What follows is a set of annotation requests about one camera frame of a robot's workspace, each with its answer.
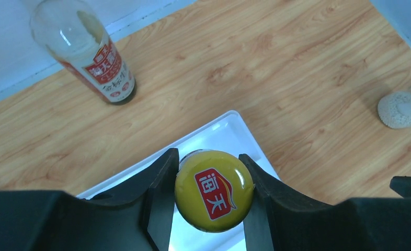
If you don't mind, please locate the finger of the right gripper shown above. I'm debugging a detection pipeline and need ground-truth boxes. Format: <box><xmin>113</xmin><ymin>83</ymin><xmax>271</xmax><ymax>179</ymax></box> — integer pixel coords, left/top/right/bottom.
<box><xmin>390</xmin><ymin>176</ymin><xmax>411</xmax><ymax>198</ymax></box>

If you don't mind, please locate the black cap soy sauce bottle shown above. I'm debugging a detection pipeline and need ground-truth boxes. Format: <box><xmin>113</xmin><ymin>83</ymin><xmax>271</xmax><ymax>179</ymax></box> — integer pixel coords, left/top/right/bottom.
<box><xmin>30</xmin><ymin>1</ymin><xmax>137</xmax><ymax>105</ymax></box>

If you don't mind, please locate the yellow cap sauce bottle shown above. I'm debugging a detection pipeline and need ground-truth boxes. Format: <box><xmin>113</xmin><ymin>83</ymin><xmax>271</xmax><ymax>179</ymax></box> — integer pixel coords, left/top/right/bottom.
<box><xmin>175</xmin><ymin>149</ymin><xmax>255</xmax><ymax>233</ymax></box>

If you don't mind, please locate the silver lid shaker jar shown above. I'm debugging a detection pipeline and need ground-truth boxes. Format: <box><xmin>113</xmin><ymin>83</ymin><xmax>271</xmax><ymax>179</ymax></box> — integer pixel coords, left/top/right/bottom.
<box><xmin>377</xmin><ymin>86</ymin><xmax>411</xmax><ymax>129</ymax></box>

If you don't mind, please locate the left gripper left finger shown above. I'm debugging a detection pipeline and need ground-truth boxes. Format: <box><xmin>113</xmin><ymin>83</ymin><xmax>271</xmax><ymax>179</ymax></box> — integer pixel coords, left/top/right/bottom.
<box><xmin>0</xmin><ymin>149</ymin><xmax>179</xmax><ymax>250</ymax></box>

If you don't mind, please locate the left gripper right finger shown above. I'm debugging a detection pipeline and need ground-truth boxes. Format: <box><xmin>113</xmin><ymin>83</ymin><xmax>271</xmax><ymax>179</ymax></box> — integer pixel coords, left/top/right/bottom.
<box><xmin>239</xmin><ymin>154</ymin><xmax>411</xmax><ymax>250</ymax></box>

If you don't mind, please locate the white divided tray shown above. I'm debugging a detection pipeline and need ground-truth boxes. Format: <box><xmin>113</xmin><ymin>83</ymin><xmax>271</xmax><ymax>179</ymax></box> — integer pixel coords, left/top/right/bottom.
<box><xmin>76</xmin><ymin>110</ymin><xmax>281</xmax><ymax>251</ymax></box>

